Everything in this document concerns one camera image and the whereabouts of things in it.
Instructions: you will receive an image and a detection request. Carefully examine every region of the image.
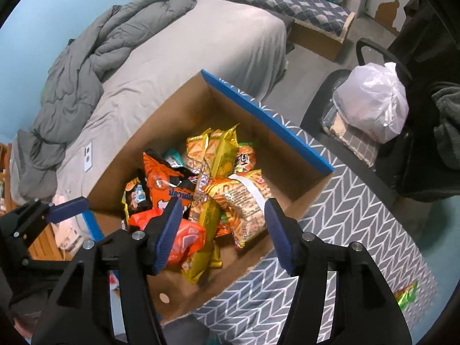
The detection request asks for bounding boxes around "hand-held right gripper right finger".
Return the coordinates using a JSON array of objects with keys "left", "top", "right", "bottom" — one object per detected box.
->
[{"left": 264, "top": 198, "right": 414, "bottom": 345}]

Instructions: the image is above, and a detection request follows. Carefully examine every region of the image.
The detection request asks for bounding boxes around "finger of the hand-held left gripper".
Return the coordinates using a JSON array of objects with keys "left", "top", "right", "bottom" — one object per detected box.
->
[{"left": 11, "top": 197, "right": 89, "bottom": 248}]

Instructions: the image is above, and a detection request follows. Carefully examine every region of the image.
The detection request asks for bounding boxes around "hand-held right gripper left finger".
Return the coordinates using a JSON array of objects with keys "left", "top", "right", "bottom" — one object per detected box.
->
[{"left": 30, "top": 198, "right": 185, "bottom": 345}]

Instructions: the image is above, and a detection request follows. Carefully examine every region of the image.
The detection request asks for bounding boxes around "red snack packet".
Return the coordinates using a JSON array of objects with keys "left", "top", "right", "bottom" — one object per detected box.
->
[{"left": 129, "top": 208, "right": 206, "bottom": 267}]

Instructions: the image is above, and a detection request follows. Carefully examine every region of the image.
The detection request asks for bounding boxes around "long yellow snack packet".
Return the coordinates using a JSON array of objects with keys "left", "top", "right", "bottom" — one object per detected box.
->
[{"left": 183, "top": 125, "right": 241, "bottom": 285}]

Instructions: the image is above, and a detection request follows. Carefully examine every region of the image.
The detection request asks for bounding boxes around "black snack packet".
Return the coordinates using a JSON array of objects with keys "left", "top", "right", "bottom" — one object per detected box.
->
[{"left": 123, "top": 177, "right": 153, "bottom": 225}]

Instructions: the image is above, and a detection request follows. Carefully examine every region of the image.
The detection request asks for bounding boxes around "orange black-topped snack packet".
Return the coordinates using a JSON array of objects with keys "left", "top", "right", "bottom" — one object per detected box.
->
[{"left": 143, "top": 149, "right": 198, "bottom": 220}]

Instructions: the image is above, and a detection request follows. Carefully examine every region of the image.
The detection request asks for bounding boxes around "orange white-banded snack packet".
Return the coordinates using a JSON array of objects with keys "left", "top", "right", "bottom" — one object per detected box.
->
[{"left": 206, "top": 170, "right": 273, "bottom": 249}]

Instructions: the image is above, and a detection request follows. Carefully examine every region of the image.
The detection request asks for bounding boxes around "teal snack packet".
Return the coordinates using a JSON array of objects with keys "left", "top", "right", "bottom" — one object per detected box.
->
[{"left": 164, "top": 147, "right": 188, "bottom": 169}]

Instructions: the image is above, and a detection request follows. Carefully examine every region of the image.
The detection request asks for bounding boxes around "orange green-label snack packet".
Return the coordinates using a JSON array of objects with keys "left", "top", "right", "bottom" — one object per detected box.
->
[{"left": 234, "top": 143, "right": 260, "bottom": 174}]

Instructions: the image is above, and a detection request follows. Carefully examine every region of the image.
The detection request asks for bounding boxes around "short yellow snack packet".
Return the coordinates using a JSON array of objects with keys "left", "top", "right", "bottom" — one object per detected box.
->
[{"left": 186, "top": 132, "right": 212, "bottom": 173}]

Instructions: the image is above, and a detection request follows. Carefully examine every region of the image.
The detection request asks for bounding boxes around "blue cardboard box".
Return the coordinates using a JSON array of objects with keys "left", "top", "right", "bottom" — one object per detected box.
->
[{"left": 84, "top": 69, "right": 335, "bottom": 326}]

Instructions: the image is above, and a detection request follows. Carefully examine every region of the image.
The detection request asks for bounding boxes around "green snack packet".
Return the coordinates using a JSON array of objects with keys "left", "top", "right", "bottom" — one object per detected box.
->
[{"left": 394, "top": 281, "right": 420, "bottom": 313}]

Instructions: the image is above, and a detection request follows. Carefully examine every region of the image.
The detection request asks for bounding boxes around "pink white cloth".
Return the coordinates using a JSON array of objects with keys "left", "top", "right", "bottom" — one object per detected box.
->
[{"left": 52, "top": 194, "right": 87, "bottom": 253}]

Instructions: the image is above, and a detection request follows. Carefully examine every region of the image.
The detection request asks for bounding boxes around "grey chevron table cover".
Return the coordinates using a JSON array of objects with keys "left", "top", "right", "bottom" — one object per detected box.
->
[{"left": 190, "top": 93, "right": 437, "bottom": 345}]

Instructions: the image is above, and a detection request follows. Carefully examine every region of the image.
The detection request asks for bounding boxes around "grey checkered cushion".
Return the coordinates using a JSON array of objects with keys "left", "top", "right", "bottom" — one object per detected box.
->
[{"left": 321, "top": 106, "right": 380, "bottom": 168}]

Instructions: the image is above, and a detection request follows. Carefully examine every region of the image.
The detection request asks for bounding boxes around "grey comforter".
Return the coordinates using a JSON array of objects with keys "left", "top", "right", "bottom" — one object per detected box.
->
[{"left": 10, "top": 0, "right": 198, "bottom": 202}]

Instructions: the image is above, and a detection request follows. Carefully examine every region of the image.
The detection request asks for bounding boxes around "black office chair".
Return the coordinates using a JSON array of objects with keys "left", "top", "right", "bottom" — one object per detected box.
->
[{"left": 300, "top": 38, "right": 460, "bottom": 198}]

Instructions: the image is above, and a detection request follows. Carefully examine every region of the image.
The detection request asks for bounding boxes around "white plastic bag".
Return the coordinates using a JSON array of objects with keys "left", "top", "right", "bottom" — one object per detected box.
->
[{"left": 332, "top": 62, "right": 410, "bottom": 143}]

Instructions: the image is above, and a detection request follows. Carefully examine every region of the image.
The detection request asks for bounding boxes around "bed with grey sheet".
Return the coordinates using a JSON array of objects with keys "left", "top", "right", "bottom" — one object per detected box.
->
[{"left": 11, "top": 0, "right": 288, "bottom": 205}]

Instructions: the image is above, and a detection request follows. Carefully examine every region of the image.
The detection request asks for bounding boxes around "black jacket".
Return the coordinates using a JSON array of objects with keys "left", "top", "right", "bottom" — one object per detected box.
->
[{"left": 388, "top": 0, "right": 460, "bottom": 198}]

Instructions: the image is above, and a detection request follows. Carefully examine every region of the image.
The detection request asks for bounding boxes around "navy patterned mattress bench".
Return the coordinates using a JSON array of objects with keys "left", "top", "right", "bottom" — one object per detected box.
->
[{"left": 221, "top": 0, "right": 356, "bottom": 62}]

